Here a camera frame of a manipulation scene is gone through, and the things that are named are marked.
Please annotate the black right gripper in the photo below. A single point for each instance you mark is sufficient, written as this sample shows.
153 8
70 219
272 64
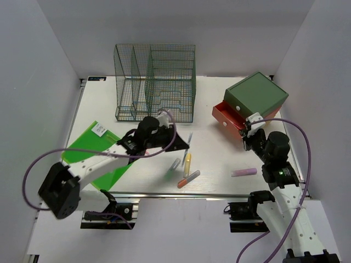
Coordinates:
246 139

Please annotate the green top drawer box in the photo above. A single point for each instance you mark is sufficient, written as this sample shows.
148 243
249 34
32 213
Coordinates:
255 93

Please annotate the green wire mesh organizer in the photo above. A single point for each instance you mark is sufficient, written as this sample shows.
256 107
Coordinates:
150 77

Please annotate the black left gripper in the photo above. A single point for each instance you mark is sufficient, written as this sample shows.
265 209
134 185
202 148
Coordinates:
179 144

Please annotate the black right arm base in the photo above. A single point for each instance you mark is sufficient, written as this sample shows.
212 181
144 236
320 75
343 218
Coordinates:
243 215

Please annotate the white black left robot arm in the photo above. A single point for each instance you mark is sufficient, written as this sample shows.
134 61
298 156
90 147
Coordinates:
63 188

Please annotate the thin blue pen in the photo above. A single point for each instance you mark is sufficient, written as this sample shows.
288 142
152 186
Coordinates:
186 151

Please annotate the aluminium table edge rail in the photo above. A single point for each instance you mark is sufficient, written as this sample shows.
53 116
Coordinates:
164 195

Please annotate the purple chunky highlighter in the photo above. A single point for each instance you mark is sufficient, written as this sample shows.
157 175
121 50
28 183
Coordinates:
244 172

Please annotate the green chunky highlighter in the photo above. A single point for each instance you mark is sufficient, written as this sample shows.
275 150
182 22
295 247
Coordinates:
173 167

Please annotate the yellow chunky highlighter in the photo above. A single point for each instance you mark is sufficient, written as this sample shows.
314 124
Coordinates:
187 164

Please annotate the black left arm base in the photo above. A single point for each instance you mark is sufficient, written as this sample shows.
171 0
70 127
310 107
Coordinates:
102 210

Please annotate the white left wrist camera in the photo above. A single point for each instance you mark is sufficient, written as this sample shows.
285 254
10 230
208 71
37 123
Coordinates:
164 117

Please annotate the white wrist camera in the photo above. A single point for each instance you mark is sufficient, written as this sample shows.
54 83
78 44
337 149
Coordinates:
253 123
164 117

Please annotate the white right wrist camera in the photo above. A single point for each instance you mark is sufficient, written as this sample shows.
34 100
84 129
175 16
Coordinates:
253 123

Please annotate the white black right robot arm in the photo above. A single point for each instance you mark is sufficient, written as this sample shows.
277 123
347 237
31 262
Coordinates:
279 207

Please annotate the orange chunky highlighter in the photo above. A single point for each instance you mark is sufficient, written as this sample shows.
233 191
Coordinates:
190 178

